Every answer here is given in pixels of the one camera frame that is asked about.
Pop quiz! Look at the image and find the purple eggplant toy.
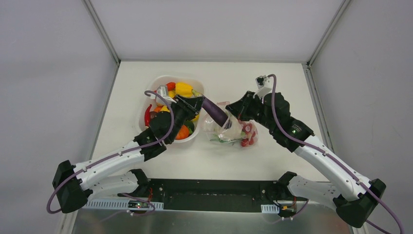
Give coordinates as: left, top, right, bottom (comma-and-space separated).
192, 90, 228, 127

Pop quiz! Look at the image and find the red cherry bunch green stem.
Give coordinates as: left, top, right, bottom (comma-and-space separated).
239, 121, 258, 148

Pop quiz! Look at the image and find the orange pumpkin toy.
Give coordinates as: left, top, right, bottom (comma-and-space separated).
175, 125, 190, 140

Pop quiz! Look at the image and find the clear pink-dotted zip bag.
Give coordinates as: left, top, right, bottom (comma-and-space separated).
200, 101, 259, 148

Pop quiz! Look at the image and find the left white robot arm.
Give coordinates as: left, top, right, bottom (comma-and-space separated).
46, 95, 205, 214

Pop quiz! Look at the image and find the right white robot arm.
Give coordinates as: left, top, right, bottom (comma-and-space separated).
225, 91, 386, 228

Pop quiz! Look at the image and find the white plastic food bin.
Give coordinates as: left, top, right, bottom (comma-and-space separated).
134, 75, 206, 143

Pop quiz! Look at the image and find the dark green avocado toy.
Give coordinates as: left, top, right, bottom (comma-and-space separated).
184, 121, 195, 135

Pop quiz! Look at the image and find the yellow bell pepper toy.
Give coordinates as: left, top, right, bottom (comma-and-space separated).
175, 82, 193, 98

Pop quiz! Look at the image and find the yellow banana toy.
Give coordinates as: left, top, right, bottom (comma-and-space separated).
158, 106, 170, 113

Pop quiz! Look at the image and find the red chili pepper toy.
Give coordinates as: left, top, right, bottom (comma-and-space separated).
144, 104, 152, 127

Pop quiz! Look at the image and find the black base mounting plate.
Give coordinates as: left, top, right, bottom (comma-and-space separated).
130, 178, 294, 213

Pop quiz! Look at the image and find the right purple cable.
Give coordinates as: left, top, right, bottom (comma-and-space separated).
267, 74, 405, 234

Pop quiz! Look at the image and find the purple cable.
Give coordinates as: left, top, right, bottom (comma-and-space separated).
46, 90, 175, 217
267, 74, 405, 234

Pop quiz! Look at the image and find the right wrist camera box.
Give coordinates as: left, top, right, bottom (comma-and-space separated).
255, 74, 276, 99

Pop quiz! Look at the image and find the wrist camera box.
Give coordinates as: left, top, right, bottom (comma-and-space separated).
255, 74, 276, 99
155, 85, 176, 105

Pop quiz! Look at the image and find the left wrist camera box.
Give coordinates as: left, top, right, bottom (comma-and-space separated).
155, 85, 176, 105

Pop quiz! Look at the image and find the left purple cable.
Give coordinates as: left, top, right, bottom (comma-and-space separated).
46, 90, 175, 217

